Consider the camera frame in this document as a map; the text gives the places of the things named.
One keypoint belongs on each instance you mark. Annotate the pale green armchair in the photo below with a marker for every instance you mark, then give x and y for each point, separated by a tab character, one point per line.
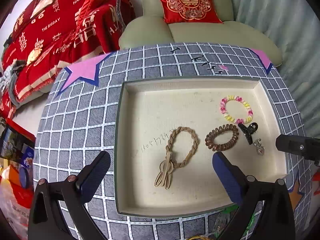
150	30

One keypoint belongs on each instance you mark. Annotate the silver lamp pole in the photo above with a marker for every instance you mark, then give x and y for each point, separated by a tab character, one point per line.
117	0

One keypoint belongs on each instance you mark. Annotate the silver heart charm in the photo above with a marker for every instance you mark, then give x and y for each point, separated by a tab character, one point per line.
260	150

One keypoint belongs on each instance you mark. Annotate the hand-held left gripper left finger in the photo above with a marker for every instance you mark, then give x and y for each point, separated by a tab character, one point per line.
95	175

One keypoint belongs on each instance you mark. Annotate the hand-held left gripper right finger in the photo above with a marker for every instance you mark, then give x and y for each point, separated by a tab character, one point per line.
227	175

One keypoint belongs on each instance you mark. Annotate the sofa with red cover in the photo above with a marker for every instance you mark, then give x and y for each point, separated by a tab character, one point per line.
62	30

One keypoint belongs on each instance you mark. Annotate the beige rabbit hair clip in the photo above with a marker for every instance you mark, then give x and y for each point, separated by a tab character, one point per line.
165	167

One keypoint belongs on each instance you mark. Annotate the dark printed box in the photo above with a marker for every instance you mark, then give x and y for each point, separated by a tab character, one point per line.
12	142

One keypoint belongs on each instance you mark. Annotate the white printed pillow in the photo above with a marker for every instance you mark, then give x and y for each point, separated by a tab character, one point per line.
47	0

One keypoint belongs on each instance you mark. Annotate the pile of clothes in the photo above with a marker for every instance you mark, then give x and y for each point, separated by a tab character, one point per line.
7	77

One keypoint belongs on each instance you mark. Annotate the grey checked tablecloth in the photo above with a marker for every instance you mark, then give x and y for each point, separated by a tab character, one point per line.
75	130

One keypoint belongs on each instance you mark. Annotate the red folded cloth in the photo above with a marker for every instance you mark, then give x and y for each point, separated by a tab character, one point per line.
6	105

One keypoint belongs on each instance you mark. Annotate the cream round cushion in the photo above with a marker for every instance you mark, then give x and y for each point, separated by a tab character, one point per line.
35	56

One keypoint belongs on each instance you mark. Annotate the red satin pillow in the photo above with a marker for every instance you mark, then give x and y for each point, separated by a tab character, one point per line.
87	7

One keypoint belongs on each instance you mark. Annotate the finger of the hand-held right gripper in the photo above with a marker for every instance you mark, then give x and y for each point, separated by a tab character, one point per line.
297	146

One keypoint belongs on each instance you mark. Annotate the blue lid jar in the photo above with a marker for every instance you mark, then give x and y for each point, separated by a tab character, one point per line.
25	177

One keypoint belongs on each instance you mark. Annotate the cream cardboard tray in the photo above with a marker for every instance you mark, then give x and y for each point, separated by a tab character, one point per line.
187	105

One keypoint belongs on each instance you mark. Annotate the red embroidered cushion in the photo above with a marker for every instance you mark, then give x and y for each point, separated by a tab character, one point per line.
187	2

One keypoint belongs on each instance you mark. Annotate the dark red pillow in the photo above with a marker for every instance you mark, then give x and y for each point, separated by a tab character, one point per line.
25	15

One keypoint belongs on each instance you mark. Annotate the black hair claw clip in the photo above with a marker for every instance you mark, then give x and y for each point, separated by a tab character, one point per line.
246	132

